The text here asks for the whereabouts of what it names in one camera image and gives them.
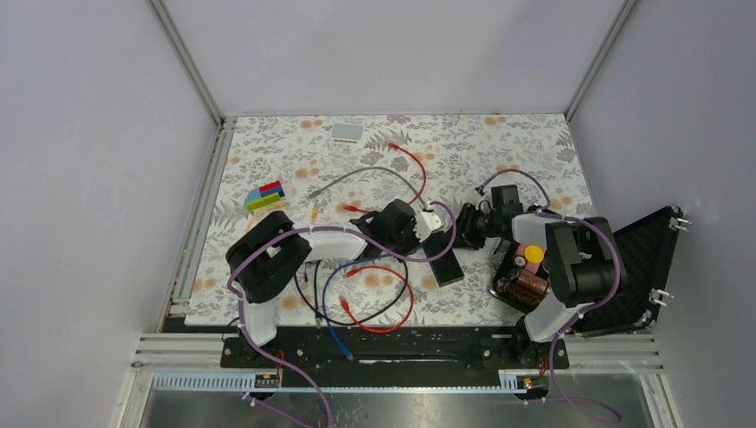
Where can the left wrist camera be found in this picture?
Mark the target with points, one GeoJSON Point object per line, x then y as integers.
{"type": "Point", "coordinates": [426, 223]}

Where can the black network switch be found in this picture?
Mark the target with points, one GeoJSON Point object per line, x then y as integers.
{"type": "Point", "coordinates": [446, 269]}

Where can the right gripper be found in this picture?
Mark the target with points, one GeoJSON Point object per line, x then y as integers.
{"type": "Point", "coordinates": [464, 234]}

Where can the floral table mat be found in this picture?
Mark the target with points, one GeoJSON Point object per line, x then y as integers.
{"type": "Point", "coordinates": [413, 158]}

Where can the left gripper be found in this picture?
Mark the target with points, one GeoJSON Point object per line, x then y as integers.
{"type": "Point", "coordinates": [414, 240]}

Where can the white small switch box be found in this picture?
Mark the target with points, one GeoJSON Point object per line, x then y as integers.
{"type": "Point", "coordinates": [347, 132]}

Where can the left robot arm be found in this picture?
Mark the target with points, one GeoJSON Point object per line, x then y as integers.
{"type": "Point", "coordinates": [266, 258]}

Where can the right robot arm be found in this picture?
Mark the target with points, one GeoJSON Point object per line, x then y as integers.
{"type": "Point", "coordinates": [553, 268]}

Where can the colourful toy brick stack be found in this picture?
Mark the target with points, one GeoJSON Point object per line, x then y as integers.
{"type": "Point", "coordinates": [262, 196]}

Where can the black case with chips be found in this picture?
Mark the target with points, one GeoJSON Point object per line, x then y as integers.
{"type": "Point", "coordinates": [646, 248]}

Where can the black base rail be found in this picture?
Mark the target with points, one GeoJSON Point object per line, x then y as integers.
{"type": "Point", "coordinates": [412, 357]}

